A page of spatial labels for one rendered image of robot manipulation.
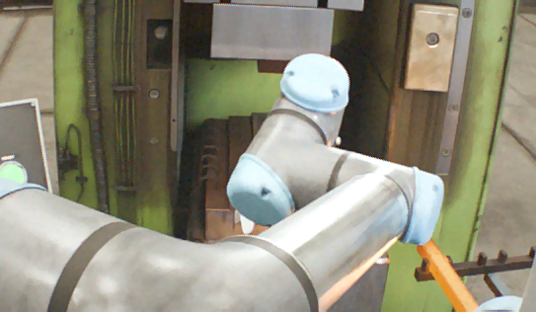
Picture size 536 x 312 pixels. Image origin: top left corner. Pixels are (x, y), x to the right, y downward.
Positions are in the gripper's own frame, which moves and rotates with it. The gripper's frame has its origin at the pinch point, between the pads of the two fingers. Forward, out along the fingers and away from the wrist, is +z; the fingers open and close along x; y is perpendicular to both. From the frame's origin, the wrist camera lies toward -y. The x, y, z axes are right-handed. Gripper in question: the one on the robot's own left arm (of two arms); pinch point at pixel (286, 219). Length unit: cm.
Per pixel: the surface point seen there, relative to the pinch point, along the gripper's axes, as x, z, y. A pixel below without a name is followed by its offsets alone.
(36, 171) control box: -41.7, 7.2, -11.9
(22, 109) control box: -44.7, 1.2, -20.6
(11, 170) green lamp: -45.8, 5.5, -10.8
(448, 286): 29.4, 14.6, 4.7
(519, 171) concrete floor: 154, 214, -157
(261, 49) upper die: -3.8, -5.1, -29.4
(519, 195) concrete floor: 144, 201, -133
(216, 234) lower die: -10.2, 26.4, -11.8
